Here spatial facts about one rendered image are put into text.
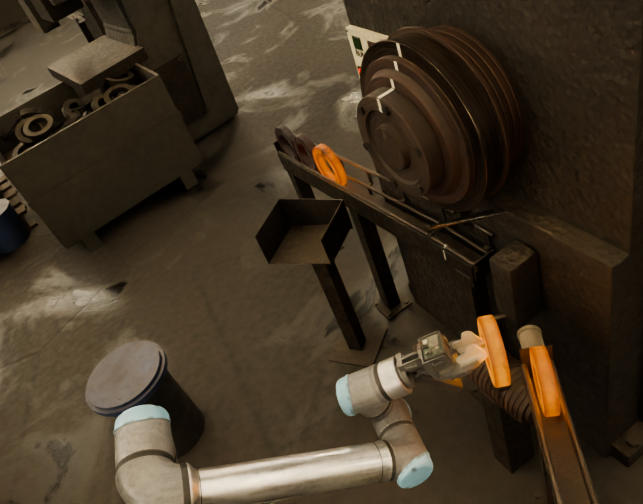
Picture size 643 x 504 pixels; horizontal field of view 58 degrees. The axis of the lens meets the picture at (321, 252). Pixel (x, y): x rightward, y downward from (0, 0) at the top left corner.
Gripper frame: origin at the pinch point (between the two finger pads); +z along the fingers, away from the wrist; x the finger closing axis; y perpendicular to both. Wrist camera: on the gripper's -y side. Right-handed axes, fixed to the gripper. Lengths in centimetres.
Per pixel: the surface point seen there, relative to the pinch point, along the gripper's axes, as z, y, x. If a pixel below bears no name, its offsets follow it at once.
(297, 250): -58, -8, 77
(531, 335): 6.3, -17.0, 11.8
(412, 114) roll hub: 6, 38, 37
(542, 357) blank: 7.9, -8.5, -1.2
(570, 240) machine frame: 24.0, -3.6, 22.7
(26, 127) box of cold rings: -217, 52, 236
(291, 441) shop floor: -96, -60, 39
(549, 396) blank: 6.0, -11.9, -8.6
